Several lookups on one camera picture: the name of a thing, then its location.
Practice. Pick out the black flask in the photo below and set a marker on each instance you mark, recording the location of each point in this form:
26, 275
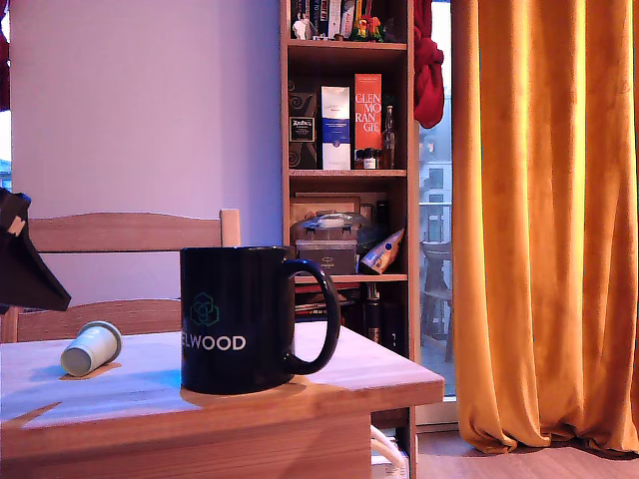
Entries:
371, 314

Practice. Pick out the orange curtain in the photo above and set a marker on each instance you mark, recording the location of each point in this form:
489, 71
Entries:
538, 199

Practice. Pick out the white and blue whisky box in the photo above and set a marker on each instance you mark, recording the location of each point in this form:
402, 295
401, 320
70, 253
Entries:
334, 154

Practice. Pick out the white figurine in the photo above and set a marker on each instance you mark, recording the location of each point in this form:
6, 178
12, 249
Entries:
300, 29

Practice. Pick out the clear plastic lidded container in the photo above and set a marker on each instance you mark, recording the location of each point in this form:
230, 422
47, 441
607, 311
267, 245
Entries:
326, 224

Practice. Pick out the wooden bookshelf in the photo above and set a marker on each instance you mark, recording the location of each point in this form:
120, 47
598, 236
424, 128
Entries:
348, 173

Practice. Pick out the black mug with ELWOOD print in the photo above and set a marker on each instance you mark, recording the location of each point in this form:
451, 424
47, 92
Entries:
233, 279

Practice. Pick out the orange Glenmorangie box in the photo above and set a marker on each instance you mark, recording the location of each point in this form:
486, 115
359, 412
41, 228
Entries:
367, 90

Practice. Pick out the gold and blue snack bag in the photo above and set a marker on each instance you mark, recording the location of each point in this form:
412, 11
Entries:
381, 252

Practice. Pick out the colourful toy figurine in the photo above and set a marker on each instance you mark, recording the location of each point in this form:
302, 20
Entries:
366, 27

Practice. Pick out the white book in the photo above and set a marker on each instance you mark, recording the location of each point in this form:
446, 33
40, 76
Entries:
334, 15

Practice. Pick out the red hanging cloth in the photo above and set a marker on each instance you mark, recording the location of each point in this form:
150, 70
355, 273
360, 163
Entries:
427, 75
3, 75

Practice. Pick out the pale green coffee capsule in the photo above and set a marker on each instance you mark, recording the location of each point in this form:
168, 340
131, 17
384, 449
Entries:
95, 344

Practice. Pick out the wooden chair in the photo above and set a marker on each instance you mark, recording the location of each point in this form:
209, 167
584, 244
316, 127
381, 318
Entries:
125, 232

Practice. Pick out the dark round bowl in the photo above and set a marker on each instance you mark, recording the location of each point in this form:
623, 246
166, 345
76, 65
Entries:
371, 235

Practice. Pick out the black gift box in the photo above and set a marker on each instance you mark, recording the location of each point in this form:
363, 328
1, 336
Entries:
326, 262

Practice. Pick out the clear glass bottle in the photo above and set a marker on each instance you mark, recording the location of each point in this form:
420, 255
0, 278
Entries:
388, 140

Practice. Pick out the balcony chair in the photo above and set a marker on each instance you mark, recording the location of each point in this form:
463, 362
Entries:
436, 259

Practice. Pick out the wooden picture frame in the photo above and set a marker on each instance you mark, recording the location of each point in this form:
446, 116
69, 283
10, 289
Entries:
323, 203

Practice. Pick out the black Ardbeg box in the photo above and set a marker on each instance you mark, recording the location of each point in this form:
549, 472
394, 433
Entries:
302, 129

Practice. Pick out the small glass jar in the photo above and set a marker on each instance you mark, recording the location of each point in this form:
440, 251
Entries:
369, 162

